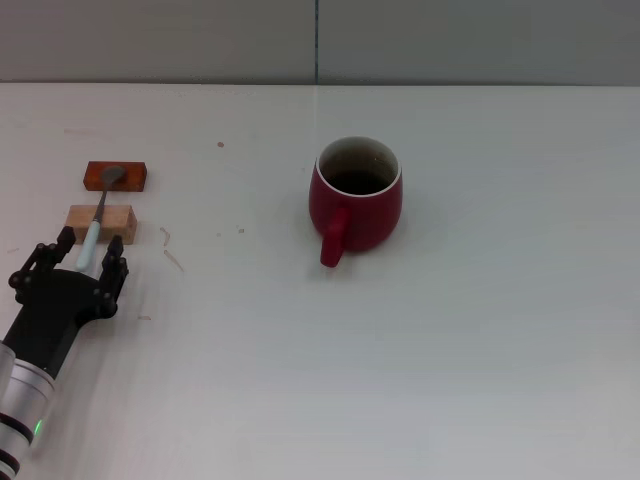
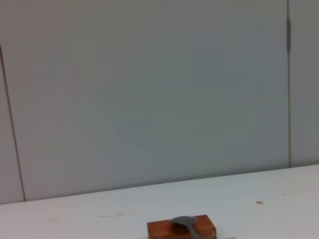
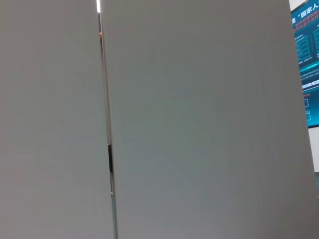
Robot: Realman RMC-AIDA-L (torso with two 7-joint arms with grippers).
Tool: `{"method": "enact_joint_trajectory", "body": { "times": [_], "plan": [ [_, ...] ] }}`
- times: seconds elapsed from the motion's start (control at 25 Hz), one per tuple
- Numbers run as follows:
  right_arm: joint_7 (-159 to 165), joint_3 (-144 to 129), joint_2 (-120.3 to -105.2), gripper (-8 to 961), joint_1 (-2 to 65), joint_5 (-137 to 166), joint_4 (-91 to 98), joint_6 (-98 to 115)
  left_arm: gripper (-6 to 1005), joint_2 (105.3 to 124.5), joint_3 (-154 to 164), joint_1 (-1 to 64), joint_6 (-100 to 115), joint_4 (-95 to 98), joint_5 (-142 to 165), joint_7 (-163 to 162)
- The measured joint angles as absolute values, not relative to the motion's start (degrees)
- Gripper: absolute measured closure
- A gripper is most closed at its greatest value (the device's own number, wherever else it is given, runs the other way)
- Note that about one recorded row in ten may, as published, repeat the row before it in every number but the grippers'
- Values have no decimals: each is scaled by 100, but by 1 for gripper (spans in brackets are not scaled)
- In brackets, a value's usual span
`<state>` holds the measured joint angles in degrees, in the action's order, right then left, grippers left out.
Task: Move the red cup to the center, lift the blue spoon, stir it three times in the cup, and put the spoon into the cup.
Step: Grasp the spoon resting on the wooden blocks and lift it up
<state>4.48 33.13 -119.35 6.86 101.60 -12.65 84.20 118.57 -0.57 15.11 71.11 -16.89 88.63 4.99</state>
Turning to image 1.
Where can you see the red ceramic cup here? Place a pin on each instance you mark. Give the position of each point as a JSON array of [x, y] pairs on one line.
[[370, 220]]

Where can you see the red-brown wooden block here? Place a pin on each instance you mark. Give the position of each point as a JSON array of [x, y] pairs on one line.
[[135, 176]]

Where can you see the light wooden block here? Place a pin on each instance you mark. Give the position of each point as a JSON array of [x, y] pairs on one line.
[[118, 223]]

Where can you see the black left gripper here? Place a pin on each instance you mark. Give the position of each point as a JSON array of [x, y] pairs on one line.
[[55, 310]]

